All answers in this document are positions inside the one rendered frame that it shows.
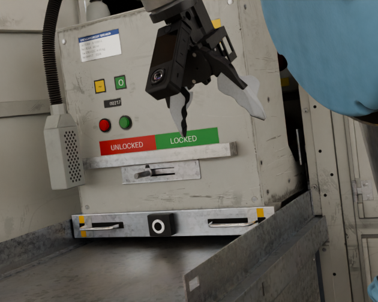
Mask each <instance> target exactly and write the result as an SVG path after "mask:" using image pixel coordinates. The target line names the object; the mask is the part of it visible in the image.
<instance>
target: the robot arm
mask: <svg viewBox="0 0 378 302"><path fill-rule="evenodd" d="M260 1H261V6H262V11H263V16H264V19H265V22H266V26H267V28H268V31H269V34H270V36H271V39H272V41H273V43H274V46H275V48H276V49H277V52H278V54H280V55H283V56H284V57H285V58H286V61H287V69H288V70H289V71H290V73H291V74H292V76H293V77H294V78H295V80H296V81H297V82H298V83H299V84H300V85H301V87H302V88H303V89H304V90H305V91H306V92H307V93H308V94H309V95H310V96H311V97H312V98H314V99H315V100H316V101H317V102H319V103H320V104H321V105H323V106H324V107H326V108H328V109H329V110H332V111H334V112H336V113H338V114H342V115H345V116H348V117H350V118H351V119H353V120H356V121H358V123H359V127H360V130H361V134H362V138H363V141H364V145H365V149H366V152H367V156H368V160H369V163H370V167H371V171H372V174H373V178H374V182H375V185H376V189H377V193H378V0H260ZM141 2H142V4H143V6H144V8H145V10H146V12H148V13H150V12H151V14H150V15H149V16H150V18H151V20H152V22H153V23H158V22H162V21H163V20H164V21H165V23H166V26H163V27H162V28H159V29H158V32H157V37H156V40H155V46H154V51H153V54H152V60H151V65H150V69H149V74H148V79H147V82H146V88H145V91H146V92H147V93H148V94H150V95H151V96H152V97H153V98H155V99H156V100H157V101H158V100H161V99H164V98H165V99H166V104H167V108H169V110H170V114H171V116H172V119H173V121H174V123H175V125H176V127H177V129H178V131H179V133H180V134H181V136H182V137H186V135H187V123H186V117H187V109H188V107H189V106H190V104H191V102H192V99H193V92H192V91H189V90H190V89H192V88H193V87H194V85H195V84H197V83H201V82H202V83H203V84H204V85H208V84H209V83H210V82H211V76H213V75H214V76H216V77H217V86H218V90H219V91H220V92H222V93H223V94H225V95H228V96H231V97H232V98H234V99H235V100H236V102H237V103H238V105H240V106H241V107H244V108H245V109H246V110H247V111H248V112H249V114H250V116H253V117H256V118H258V119H261V120H265V119H266V118H267V117H266V113H265V110H264V108H263V106H262V104H261V102H260V101H259V99H258V98H257V94H258V91H259V87H260V82H259V81H258V79H257V78H255V77H254V76H252V75H246V76H241V75H239V74H237V72H236V70H235V67H234V66H233V65H232V63H231V62H233V61H234V60H235V59H236V58H237V55H236V53H235V50H234V48H233V46H232V43H231V41H230V38H229V36H228V34H227V32H226V29H225V27H224V26H221V27H219V28H214V26H213V24H212V22H211V19H210V17H209V15H208V12H207V10H206V8H205V5H204V3H203V1H202V0H141ZM224 37H226V39H227V42H228V43H229V46H230V49H231V51H232V52H231V53H230V54H228V51H227V49H226V46H225V45H224V42H223V38H224ZM220 42H221V45H222V46H223V49H224V50H222V49H221V47H220V44H219V43H220ZM226 56H227V59H226ZM373 280H374V281H373V282H371V283H370V284H369V286H368V288H367V292H368V295H369V297H370V298H371V299H372V301H373V302H378V275H377V276H376V277H374V279H373Z"/></svg>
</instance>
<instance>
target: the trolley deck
mask: <svg viewBox="0 0 378 302"><path fill-rule="evenodd" d="M240 236H241V235H201V236H166V237H103V238H101V239H98V240H96V241H93V242H91V243H89V244H86V245H84V246H82V247H79V248H77V249H75V250H72V251H70V252H67V253H65V254H63V255H60V256H57V257H56V258H53V259H50V260H48V261H46V262H43V263H41V264H38V265H36V266H34V267H31V268H29V269H27V270H24V271H22V272H20V273H17V274H15V275H12V276H10V277H8V278H5V279H3V280H0V302H186V301H185V292H184V284H183V278H182V275H183V274H185V273H186V272H188V271H189V270H191V269H192V268H193V267H195V266H196V265H198V264H200V263H201V262H202V261H204V260H205V259H207V258H209V257H210V256H211V255H213V254H214V253H216V252H217V251H219V250H220V249H222V248H223V247H225V246H226V245H228V244H229V243H231V242H232V241H234V240H235V239H237V238H238V237H240ZM327 239H328V234H327V228H326V218H325V215H324V216H323V217H316V218H313V219H312V220H311V221H309V223H308V224H306V225H305V226H304V227H303V228H302V229H301V230H299V231H298V232H297V233H296V234H295V235H294V236H293V237H292V238H291V239H290V240H288V241H287V242H286V243H285V244H284V245H282V247H280V248H279V249H278V250H277V251H276V252H275V253H274V254H272V255H271V256H270V257H269V258H268V259H267V260H266V261H265V262H264V263H263V264H261V265H260V266H259V267H258V268H257V269H255V270H254V271H253V272H252V273H251V274H250V275H249V276H248V277H247V278H246V279H244V280H243V281H242V282H241V283H240V284H239V285H238V286H237V287H236V288H234V289H233V290H232V291H231V292H230V293H228V294H227V295H226V296H225V297H224V298H223V299H222V300H221V301H220V302H273V301H274V300H275V299H276V298H277V297H278V296H279V295H280V293H281V292H282V291H283V290H284V289H285V287H286V286H287V285H288V284H289V283H290V282H291V281H292V279H293V278H294V277H295V276H296V275H297V274H298V273H299V272H300V271H301V269H302V268H303V267H304V266H305V264H306V263H307V262H308V261H309V260H310V259H311V258H312V257H313V255H314V254H315V253H316V252H317V251H318V250H319V249H320V248H321V246H322V245H323V244H324V243H325V241H327Z"/></svg>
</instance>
